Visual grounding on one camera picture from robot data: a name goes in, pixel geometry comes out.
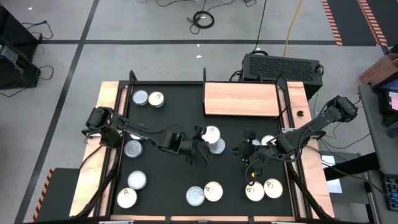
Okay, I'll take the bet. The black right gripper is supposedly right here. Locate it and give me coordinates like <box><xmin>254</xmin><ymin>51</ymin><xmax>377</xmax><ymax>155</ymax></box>
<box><xmin>232</xmin><ymin>141</ymin><xmax>265</xmax><ymax>166</ymax></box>

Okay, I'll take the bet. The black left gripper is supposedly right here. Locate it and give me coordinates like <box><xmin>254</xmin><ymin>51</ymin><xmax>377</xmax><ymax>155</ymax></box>
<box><xmin>182</xmin><ymin>138</ymin><xmax>211</xmax><ymax>166</ymax></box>

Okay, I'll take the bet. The wooden shelf board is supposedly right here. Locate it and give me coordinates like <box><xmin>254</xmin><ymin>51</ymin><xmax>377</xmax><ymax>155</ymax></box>
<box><xmin>203</xmin><ymin>82</ymin><xmax>280</xmax><ymax>118</ymax></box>

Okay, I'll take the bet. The black perforated computer case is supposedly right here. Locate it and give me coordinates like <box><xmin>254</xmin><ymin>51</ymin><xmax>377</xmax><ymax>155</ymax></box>
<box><xmin>241</xmin><ymin>52</ymin><xmax>324</xmax><ymax>101</ymax></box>

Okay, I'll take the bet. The white paper sheet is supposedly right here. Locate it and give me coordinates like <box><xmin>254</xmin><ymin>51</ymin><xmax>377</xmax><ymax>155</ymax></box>
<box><xmin>320</xmin><ymin>154</ymin><xmax>343</xmax><ymax>194</ymax></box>

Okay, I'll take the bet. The black desk leg bar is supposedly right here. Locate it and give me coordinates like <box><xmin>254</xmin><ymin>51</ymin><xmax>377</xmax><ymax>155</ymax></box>
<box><xmin>323</xmin><ymin>151</ymin><xmax>381</xmax><ymax>182</ymax></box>

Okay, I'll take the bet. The grey desk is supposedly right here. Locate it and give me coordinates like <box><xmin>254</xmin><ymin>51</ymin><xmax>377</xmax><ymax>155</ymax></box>
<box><xmin>357</xmin><ymin>83</ymin><xmax>398</xmax><ymax>177</ymax></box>

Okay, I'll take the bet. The black floor mat hazard stripe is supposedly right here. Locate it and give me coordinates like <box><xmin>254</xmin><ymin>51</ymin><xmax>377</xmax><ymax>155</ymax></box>
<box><xmin>30</xmin><ymin>167</ymin><xmax>81</xmax><ymax>223</ymax></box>
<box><xmin>322</xmin><ymin>0</ymin><xmax>398</xmax><ymax>47</ymax></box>

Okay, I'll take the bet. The black keyboard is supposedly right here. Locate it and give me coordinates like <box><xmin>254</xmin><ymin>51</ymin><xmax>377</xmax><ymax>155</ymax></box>
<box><xmin>381</xmin><ymin>174</ymin><xmax>398</xmax><ymax>212</ymax></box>

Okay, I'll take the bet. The black monitor pink screen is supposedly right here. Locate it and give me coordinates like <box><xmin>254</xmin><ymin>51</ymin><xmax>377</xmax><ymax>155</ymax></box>
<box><xmin>377</xmin><ymin>81</ymin><xmax>398</xmax><ymax>116</ymax></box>

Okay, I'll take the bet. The brown cardboard box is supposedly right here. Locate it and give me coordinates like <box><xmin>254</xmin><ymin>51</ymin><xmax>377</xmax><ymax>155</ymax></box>
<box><xmin>359</xmin><ymin>52</ymin><xmax>398</xmax><ymax>85</ymax></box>

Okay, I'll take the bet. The black equipment case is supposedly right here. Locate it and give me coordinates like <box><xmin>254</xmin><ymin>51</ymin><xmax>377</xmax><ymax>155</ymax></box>
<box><xmin>0</xmin><ymin>4</ymin><xmax>43</xmax><ymax>91</ymax></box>

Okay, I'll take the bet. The black hanging cord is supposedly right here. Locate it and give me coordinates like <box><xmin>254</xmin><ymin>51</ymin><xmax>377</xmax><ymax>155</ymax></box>
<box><xmin>250</xmin><ymin>0</ymin><xmax>268</xmax><ymax>54</ymax></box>

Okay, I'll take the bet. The coiled black cable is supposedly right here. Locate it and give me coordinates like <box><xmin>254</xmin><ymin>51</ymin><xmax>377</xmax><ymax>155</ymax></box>
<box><xmin>186</xmin><ymin>10</ymin><xmax>216</xmax><ymax>35</ymax></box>

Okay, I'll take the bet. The yellow hanging cord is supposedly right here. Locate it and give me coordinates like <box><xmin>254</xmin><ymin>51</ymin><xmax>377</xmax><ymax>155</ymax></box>
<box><xmin>282</xmin><ymin>0</ymin><xmax>304</xmax><ymax>58</ymax></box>

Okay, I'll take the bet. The thin black floor cable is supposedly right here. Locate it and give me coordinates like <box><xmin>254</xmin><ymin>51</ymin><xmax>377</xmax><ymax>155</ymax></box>
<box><xmin>0</xmin><ymin>64</ymin><xmax>55</xmax><ymax>98</ymax></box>
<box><xmin>21</xmin><ymin>20</ymin><xmax>54</xmax><ymax>40</ymax></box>

